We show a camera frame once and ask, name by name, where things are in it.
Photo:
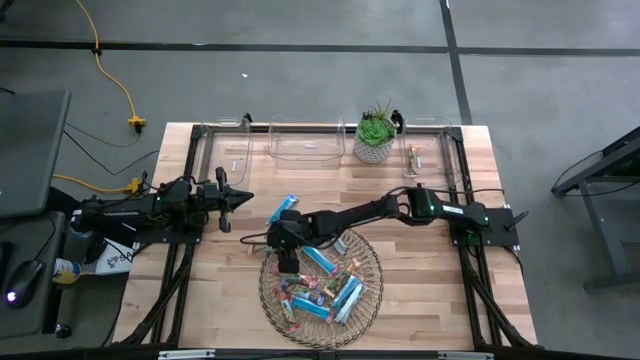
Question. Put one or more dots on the black rail with silver brackets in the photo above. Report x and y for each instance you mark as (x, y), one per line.
(100, 356)

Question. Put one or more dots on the round woven wicker tray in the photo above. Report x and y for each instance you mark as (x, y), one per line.
(320, 335)

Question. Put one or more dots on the clear plastic bin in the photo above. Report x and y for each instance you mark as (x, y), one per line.
(435, 185)
(225, 187)
(280, 160)

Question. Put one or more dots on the small black clamp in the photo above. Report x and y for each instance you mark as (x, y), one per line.
(247, 119)
(397, 120)

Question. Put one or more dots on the dark grey desk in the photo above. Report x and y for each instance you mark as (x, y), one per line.
(30, 150)

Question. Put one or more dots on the snack packets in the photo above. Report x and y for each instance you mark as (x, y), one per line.
(346, 293)

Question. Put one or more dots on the black round knob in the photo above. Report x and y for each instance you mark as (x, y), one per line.
(63, 331)

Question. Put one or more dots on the yellow and white bottle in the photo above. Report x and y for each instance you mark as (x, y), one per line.
(65, 272)

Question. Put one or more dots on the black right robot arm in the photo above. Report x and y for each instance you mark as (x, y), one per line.
(350, 217)

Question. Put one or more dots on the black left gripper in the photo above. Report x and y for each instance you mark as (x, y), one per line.
(223, 200)

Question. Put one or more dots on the black side table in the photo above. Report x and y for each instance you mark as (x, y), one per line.
(605, 230)

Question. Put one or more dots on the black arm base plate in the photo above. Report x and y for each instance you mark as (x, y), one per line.
(500, 235)
(150, 237)

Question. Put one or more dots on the black computer mouse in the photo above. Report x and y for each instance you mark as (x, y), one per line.
(22, 282)

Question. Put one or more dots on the succulent in patterned white pot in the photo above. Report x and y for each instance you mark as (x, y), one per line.
(373, 135)

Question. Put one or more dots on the black aluminium frame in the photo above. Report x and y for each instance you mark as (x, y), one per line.
(198, 132)

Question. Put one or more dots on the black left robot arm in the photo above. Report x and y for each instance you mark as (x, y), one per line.
(120, 212)

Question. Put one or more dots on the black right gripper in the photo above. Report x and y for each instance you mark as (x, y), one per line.
(287, 232)

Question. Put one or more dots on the snacks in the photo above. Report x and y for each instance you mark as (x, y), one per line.
(411, 160)

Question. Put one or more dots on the white printed bag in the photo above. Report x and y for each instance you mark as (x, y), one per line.
(117, 260)

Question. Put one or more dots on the grey side desk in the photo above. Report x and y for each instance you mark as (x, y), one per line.
(30, 325)

